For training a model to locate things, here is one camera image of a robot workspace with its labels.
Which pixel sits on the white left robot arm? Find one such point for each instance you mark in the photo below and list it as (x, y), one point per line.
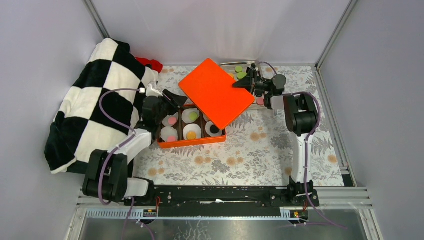
(107, 176)

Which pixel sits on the green cookie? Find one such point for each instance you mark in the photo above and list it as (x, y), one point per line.
(241, 75)
(238, 69)
(193, 116)

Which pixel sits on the orange tin lid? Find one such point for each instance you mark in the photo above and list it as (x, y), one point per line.
(211, 89)

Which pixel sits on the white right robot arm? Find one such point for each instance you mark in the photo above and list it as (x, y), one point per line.
(302, 115)

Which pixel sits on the black cookie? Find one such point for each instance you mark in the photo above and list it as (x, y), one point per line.
(214, 130)

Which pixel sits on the floral patterned tablecloth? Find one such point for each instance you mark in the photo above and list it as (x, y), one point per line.
(258, 150)

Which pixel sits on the pink cookie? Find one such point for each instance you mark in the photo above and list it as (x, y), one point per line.
(171, 138)
(172, 120)
(260, 101)

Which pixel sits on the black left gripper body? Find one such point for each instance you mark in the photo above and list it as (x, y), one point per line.
(166, 109)

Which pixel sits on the red cloth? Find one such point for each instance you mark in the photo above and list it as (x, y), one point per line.
(151, 63)

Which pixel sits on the black white checkered blanket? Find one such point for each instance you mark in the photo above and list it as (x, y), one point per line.
(79, 127)

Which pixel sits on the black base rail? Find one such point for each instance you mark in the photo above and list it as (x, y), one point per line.
(224, 201)

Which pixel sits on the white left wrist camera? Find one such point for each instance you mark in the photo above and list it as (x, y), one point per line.
(150, 91)

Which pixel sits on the orange cookie tin box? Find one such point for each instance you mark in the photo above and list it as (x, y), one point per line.
(205, 139)

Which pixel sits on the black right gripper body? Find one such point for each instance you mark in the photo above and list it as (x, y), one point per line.
(259, 84)

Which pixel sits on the stainless steel tray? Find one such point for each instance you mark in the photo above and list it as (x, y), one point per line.
(229, 67)

